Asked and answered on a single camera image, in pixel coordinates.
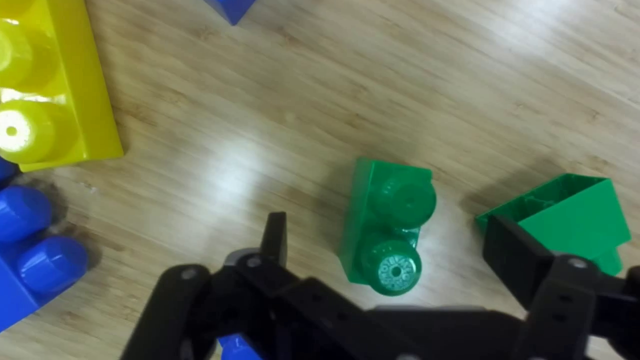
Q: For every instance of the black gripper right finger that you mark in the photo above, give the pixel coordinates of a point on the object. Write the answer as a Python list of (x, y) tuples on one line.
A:
[(561, 307)]

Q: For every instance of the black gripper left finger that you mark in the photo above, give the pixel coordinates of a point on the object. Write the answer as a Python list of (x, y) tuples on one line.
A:
[(280, 293)]

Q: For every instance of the green building block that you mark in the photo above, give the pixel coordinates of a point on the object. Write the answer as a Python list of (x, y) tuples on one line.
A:
[(391, 212), (581, 212)]

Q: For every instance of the blue square building block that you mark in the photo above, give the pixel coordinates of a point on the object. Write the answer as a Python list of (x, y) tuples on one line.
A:
[(231, 9)]

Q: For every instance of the wide long blue building block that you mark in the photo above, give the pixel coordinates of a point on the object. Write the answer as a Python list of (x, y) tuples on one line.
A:
[(32, 267)]

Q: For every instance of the yellow building block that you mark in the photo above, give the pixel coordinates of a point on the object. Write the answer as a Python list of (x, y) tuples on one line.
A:
[(61, 81)]

